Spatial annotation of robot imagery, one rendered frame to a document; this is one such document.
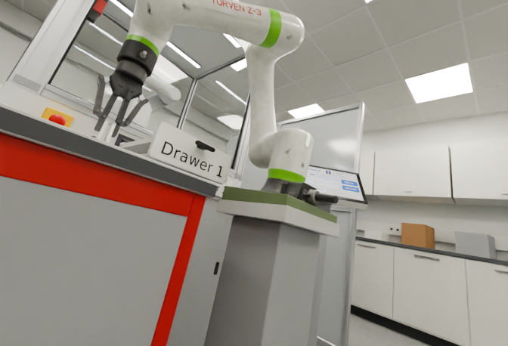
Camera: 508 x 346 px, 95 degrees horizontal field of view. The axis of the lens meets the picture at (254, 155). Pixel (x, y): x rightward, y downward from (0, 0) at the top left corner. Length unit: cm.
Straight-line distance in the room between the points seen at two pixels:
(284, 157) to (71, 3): 90
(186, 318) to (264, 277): 73
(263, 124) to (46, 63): 74
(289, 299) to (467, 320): 267
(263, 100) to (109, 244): 71
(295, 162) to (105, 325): 56
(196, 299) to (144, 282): 88
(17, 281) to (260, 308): 46
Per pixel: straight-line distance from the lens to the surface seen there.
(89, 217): 40
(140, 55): 74
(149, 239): 43
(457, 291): 325
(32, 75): 102
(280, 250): 64
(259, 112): 92
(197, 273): 128
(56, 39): 107
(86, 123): 101
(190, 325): 136
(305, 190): 69
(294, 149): 75
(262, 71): 97
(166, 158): 72
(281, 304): 69
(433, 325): 331
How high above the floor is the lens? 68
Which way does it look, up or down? 18 degrees up
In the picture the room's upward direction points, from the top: 12 degrees clockwise
